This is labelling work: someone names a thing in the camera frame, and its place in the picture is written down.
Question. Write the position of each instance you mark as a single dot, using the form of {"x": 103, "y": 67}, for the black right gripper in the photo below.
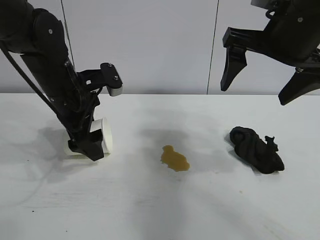
{"x": 292, "y": 37}

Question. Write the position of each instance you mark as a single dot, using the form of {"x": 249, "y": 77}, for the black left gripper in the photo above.
{"x": 77, "y": 112}

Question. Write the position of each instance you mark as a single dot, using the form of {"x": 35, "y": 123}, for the white paper cup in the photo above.
{"x": 107, "y": 135}

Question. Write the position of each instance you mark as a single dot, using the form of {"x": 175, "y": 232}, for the black cloth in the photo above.
{"x": 255, "y": 150}

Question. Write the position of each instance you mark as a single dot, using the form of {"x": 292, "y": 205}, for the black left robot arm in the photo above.
{"x": 42, "y": 50}

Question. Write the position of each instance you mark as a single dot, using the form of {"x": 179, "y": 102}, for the brown liquid spill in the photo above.
{"x": 175, "y": 160}

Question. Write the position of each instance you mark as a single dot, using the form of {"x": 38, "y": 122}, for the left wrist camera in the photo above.
{"x": 113, "y": 80}

